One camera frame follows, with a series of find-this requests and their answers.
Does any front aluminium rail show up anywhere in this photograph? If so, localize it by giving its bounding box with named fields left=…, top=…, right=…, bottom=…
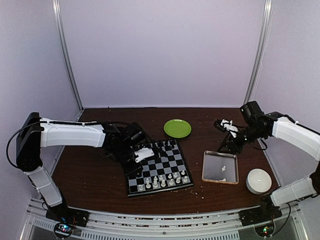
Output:
left=19, top=198, right=310, bottom=240

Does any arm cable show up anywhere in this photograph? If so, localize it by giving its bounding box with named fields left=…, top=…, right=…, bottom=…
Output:
left=6, top=121, right=131, bottom=170
left=257, top=138, right=270, bottom=151

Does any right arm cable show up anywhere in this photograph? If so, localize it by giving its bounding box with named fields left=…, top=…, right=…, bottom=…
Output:
left=257, top=138, right=270, bottom=151

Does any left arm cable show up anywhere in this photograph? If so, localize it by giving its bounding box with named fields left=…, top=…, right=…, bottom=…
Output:
left=6, top=121, right=131, bottom=170

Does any white bowl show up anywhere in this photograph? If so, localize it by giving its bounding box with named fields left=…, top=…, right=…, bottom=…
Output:
left=246, top=168, right=272, bottom=195

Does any aluminium frame post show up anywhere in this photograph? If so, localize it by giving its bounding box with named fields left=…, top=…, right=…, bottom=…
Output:
left=52, top=0, right=84, bottom=112
left=243, top=0, right=274, bottom=104

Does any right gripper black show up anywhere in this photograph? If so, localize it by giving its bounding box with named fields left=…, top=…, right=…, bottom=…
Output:
left=217, top=123, right=266, bottom=155

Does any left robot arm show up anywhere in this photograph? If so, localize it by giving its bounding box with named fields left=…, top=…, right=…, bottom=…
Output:
left=16, top=112, right=154, bottom=222

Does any white corner rook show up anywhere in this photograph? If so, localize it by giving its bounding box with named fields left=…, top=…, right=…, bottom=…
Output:
left=138, top=184, right=145, bottom=191

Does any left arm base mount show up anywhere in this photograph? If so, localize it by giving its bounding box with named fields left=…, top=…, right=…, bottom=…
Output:
left=45, top=208, right=90, bottom=239

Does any left aluminium frame post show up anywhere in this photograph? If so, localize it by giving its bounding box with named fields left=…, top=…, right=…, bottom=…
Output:
left=52, top=0, right=84, bottom=112

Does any metal wooden tray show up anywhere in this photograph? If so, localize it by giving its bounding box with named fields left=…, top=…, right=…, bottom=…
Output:
left=201, top=150, right=239, bottom=185

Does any white chess piece tall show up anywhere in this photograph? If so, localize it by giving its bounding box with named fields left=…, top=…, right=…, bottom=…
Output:
left=160, top=179, right=166, bottom=188

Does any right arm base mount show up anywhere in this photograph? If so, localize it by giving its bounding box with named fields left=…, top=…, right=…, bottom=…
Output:
left=238, top=207, right=282, bottom=238

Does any right aluminium frame post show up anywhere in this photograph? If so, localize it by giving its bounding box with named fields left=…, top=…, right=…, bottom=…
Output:
left=243, top=0, right=274, bottom=104

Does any green plate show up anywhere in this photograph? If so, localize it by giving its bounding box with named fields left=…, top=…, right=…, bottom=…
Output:
left=163, top=119, right=192, bottom=139

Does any black white chessboard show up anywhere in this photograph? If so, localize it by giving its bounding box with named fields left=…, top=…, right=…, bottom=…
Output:
left=125, top=139, right=194, bottom=198

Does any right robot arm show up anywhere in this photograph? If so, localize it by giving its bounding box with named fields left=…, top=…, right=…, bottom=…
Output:
left=213, top=101, right=320, bottom=221

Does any white bishop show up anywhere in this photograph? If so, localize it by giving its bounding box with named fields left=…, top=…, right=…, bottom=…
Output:
left=153, top=181, right=159, bottom=189

